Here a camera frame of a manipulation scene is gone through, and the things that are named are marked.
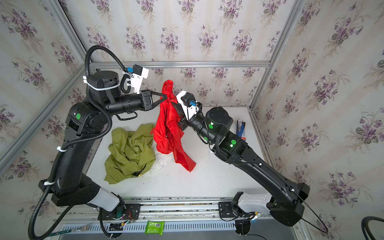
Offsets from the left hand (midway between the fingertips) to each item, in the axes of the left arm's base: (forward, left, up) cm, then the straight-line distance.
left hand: (166, 93), depth 52 cm
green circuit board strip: (-37, +50, -53) cm, 81 cm away
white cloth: (-2, +9, -51) cm, 51 cm away
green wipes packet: (-35, +7, -52) cm, 63 cm away
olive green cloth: (-2, +24, -42) cm, 48 cm away
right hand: (-2, -2, -1) cm, 3 cm away
